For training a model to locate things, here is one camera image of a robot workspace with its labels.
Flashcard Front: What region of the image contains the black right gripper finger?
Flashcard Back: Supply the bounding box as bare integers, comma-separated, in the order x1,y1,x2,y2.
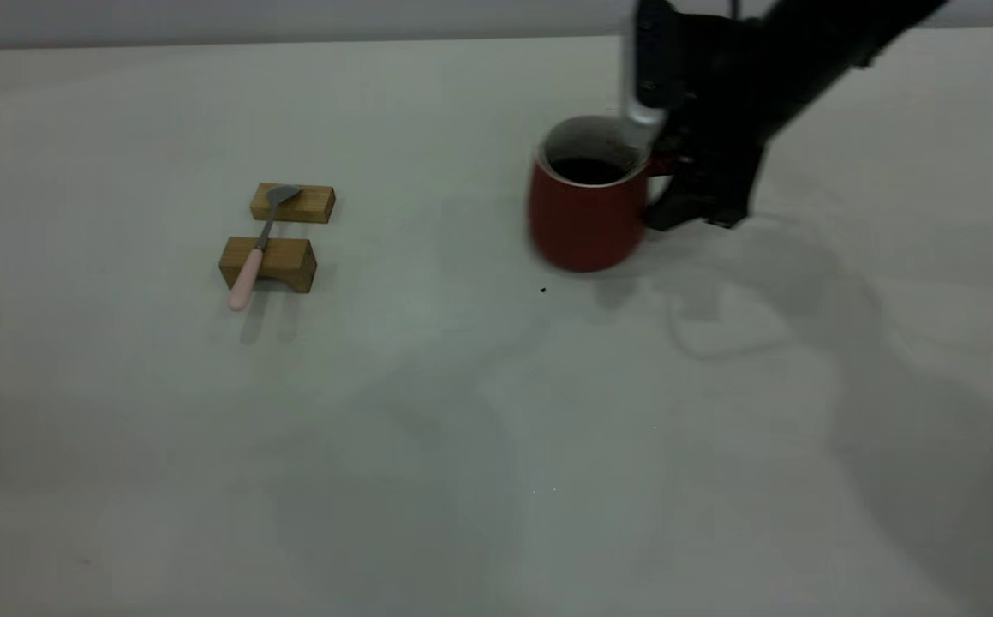
706,146,764,229
643,165,716,231

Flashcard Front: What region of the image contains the red mug with white interior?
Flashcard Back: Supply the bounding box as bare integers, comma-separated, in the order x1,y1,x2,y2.
528,116,677,273

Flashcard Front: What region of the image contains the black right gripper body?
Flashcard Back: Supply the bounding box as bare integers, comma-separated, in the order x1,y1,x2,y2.
657,15,814,165

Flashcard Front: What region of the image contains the arched wooden block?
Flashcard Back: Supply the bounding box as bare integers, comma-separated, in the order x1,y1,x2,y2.
219,237,318,295

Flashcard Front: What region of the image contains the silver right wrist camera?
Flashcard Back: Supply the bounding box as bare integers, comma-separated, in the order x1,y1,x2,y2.
623,0,679,157

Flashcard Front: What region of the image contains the pink handled grey spoon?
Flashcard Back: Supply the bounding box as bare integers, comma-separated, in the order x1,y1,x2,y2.
228,184,302,311

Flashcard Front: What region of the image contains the flat rectangular wooden block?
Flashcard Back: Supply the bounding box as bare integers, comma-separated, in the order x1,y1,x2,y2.
250,183,337,225

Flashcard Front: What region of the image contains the dark coffee liquid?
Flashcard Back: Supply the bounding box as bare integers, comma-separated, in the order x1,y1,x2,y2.
552,157,631,186

